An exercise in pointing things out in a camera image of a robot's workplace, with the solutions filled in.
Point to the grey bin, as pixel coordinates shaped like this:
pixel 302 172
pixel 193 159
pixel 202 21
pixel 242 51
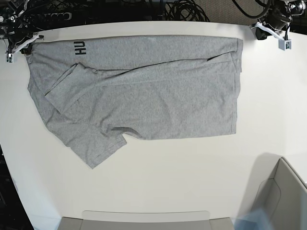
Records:
pixel 281 200
pixel 99 220

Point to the grey bin at right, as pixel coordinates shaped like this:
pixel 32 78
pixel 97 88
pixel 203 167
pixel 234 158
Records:
pixel 281 200

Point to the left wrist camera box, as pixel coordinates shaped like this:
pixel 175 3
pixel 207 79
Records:
pixel 285 44

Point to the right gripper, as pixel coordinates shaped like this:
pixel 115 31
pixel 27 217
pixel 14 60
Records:
pixel 20 40

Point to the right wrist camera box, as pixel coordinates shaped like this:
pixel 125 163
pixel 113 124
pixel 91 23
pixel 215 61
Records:
pixel 9 57

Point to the grey bin at bottom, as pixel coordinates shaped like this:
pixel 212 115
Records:
pixel 99 220

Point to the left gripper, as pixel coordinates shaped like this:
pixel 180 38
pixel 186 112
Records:
pixel 275 23

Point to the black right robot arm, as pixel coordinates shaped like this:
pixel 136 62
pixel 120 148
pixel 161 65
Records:
pixel 13 15

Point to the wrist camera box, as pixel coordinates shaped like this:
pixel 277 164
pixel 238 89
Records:
pixel 285 44
pixel 9 57

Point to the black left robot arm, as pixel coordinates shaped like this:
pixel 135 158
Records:
pixel 293 7

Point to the blue cloth in bin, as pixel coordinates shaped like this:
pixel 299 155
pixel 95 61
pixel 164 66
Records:
pixel 251 218

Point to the grey T-shirt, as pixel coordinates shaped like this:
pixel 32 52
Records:
pixel 91 92

